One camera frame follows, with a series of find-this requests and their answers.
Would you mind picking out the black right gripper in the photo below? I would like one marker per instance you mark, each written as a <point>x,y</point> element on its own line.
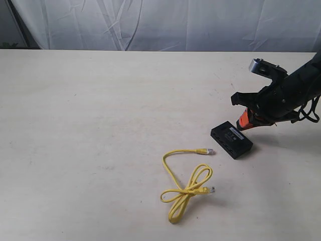
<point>271,104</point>

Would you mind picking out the black network switch box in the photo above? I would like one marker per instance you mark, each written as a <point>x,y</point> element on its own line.
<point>231,139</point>

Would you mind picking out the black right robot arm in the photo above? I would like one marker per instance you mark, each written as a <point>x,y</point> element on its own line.
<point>290,97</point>

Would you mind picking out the white backdrop curtain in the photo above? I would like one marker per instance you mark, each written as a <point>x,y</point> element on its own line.
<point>279,26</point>

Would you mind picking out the black stand pole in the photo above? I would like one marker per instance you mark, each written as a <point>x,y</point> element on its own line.
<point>29,41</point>

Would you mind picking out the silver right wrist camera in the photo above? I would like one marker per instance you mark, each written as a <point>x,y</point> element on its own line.
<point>260,67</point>

